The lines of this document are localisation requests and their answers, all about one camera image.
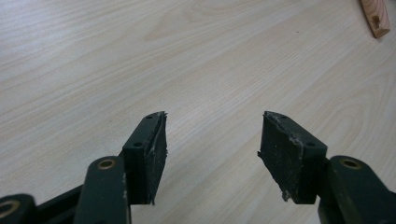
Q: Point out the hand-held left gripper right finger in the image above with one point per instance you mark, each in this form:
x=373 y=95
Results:
x=289 y=161

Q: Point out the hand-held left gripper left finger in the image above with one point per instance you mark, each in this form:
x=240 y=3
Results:
x=144 y=158

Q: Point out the wooden block with slot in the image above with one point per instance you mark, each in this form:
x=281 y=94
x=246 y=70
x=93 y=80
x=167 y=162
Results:
x=376 y=17

